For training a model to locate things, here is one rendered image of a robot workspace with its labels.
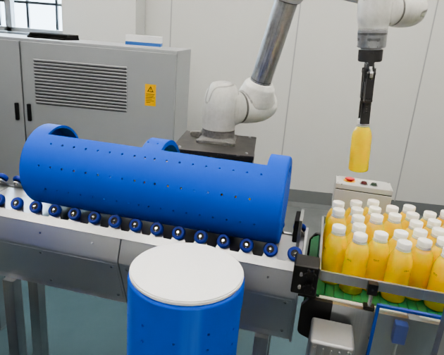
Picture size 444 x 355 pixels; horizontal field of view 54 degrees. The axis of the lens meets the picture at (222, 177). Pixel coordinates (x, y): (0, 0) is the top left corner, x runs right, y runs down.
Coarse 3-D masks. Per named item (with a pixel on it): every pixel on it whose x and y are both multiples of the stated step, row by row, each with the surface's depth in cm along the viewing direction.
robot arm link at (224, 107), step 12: (216, 84) 195; (228, 84) 195; (204, 96) 200; (216, 96) 194; (228, 96) 194; (240, 96) 199; (204, 108) 198; (216, 108) 194; (228, 108) 195; (240, 108) 199; (204, 120) 200; (216, 120) 196; (228, 120) 197; (240, 120) 203
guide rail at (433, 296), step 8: (328, 272) 121; (328, 280) 122; (336, 280) 121; (344, 280) 120; (352, 280) 120; (360, 280) 119; (368, 280) 119; (376, 280) 118; (384, 288) 118; (392, 288) 118; (400, 288) 117; (408, 288) 117; (416, 288) 116; (408, 296) 117; (416, 296) 117; (424, 296) 116; (432, 296) 116; (440, 296) 115
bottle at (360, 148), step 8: (360, 128) 145; (368, 128) 145; (352, 136) 147; (360, 136) 145; (368, 136) 145; (352, 144) 148; (360, 144) 145; (368, 144) 145; (352, 152) 148; (360, 152) 146; (368, 152) 147; (352, 160) 148; (360, 160) 147; (368, 160) 148; (352, 168) 149; (360, 168) 148; (368, 168) 150
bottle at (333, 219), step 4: (332, 216) 140; (336, 216) 139; (344, 216) 139; (328, 220) 140; (332, 220) 139; (336, 220) 138; (340, 220) 138; (344, 220) 139; (328, 224) 140; (332, 224) 139; (344, 224) 139; (328, 228) 140; (324, 232) 143; (328, 232) 140; (324, 236) 142; (324, 240) 142
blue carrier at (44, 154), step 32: (64, 128) 158; (32, 160) 143; (64, 160) 140; (96, 160) 139; (128, 160) 137; (160, 160) 135; (192, 160) 134; (224, 160) 133; (288, 160) 133; (32, 192) 147; (64, 192) 143; (96, 192) 139; (128, 192) 136; (160, 192) 134; (192, 192) 131; (224, 192) 129; (256, 192) 127; (288, 192) 150; (192, 224) 137; (224, 224) 133; (256, 224) 130
